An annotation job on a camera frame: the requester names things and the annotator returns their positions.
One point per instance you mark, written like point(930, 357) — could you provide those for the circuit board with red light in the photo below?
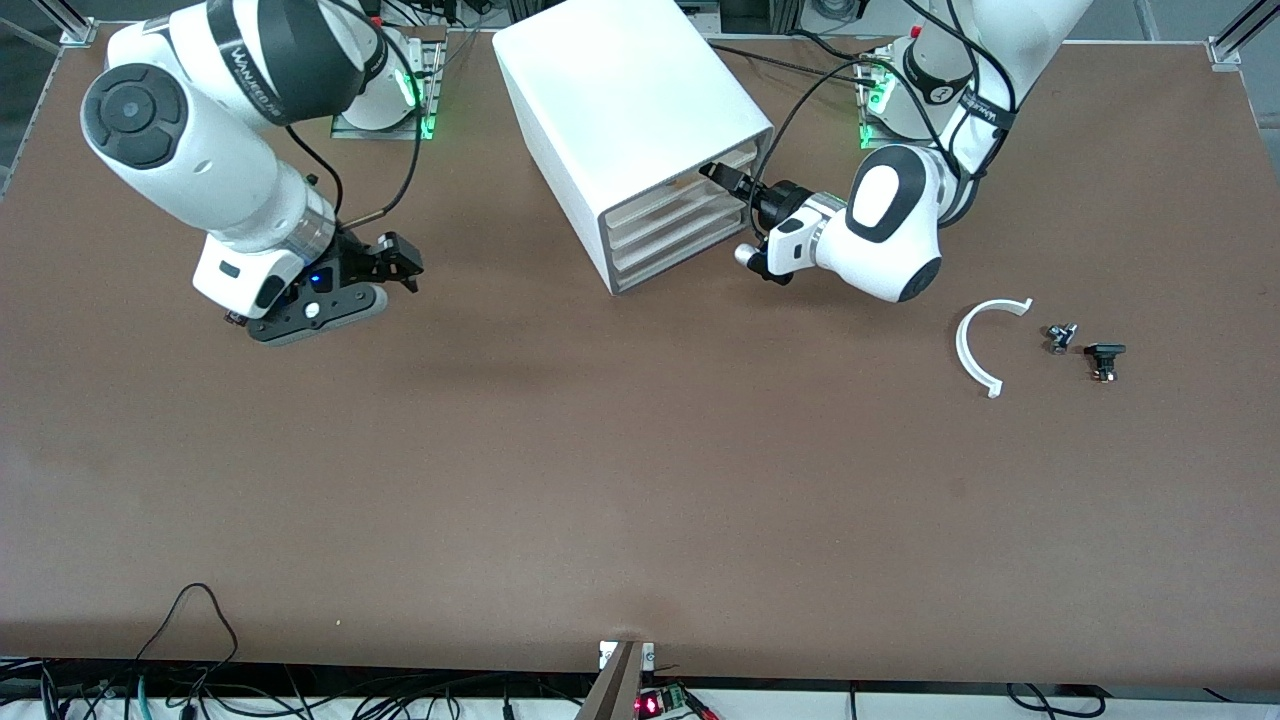
point(655, 703)

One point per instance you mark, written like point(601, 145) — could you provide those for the small black switch component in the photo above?
point(1104, 358)

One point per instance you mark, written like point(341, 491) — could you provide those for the white plastic drawer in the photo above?
point(660, 199)
point(680, 231)
point(680, 251)
point(680, 211)

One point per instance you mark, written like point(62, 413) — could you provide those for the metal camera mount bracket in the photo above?
point(615, 690)

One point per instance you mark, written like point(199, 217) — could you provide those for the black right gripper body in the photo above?
point(357, 261)

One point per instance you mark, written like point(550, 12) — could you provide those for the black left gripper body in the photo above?
point(775, 202)

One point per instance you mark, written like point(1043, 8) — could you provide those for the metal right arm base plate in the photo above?
point(400, 127)

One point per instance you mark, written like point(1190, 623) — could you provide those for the white drawer cabinet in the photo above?
point(620, 90)

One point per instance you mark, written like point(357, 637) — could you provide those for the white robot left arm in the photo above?
point(890, 230)

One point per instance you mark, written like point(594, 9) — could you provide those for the small grey metal part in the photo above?
point(1061, 338)

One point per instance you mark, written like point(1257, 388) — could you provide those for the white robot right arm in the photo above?
point(200, 150)

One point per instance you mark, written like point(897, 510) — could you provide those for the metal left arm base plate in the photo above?
point(868, 135)

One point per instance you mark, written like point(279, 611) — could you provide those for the aluminium frame corner bracket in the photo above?
point(1222, 52)
point(78, 35)

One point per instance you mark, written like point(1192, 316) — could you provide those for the white curved plastic part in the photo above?
point(962, 350)

